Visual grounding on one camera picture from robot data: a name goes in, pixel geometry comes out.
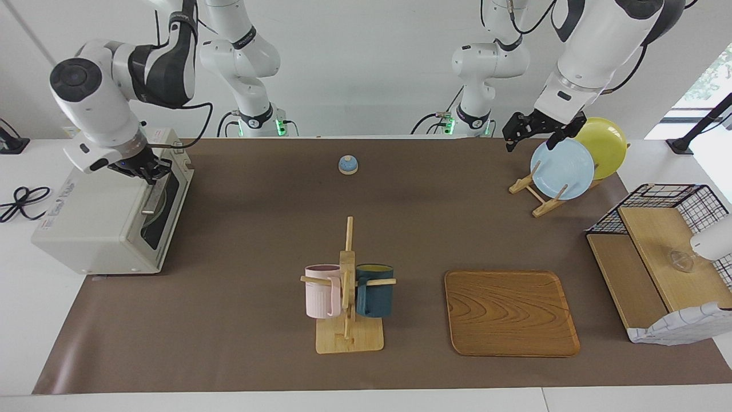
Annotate pale green plate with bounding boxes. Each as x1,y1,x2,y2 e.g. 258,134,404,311
143,186,168,229

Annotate beige toaster oven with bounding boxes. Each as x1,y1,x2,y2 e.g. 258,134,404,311
31,127,195,276

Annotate light blue plate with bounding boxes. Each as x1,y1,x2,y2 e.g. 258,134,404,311
530,138,595,201

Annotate wooden plate rack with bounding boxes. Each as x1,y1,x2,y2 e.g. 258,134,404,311
509,163,604,218

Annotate yellow plate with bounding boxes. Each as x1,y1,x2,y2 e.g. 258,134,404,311
574,117,628,179

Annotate light wooden shelf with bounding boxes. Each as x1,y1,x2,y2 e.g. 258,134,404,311
587,206,732,344

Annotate brown table mat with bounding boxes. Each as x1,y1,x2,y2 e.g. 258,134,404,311
33,137,732,395

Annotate small clear glass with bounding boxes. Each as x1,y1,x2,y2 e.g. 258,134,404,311
669,249,696,274

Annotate brown wooden tray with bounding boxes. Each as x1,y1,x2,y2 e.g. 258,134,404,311
444,270,580,358

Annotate white cylindrical device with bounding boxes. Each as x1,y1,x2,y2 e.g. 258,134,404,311
690,215,732,262

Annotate pink mug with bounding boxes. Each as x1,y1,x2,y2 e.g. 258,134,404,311
304,264,343,319

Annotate dark blue mug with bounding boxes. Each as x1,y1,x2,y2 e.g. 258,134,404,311
355,264,395,319

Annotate white checked cloth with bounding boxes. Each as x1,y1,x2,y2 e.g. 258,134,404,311
627,302,732,346

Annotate wooden mug tree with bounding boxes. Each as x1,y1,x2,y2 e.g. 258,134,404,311
300,216,397,354

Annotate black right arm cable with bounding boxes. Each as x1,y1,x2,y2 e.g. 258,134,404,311
150,9,214,150

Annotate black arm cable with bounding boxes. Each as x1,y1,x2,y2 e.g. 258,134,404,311
150,9,214,150
509,0,690,97

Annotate black wire basket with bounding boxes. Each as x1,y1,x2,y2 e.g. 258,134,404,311
588,183,732,287

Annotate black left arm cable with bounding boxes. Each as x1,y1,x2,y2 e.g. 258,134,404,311
509,0,690,97

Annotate coiled black cable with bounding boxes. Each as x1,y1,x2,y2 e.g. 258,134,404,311
0,186,52,224

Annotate black clamp mount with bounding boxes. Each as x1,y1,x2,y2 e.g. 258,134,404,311
0,117,30,155

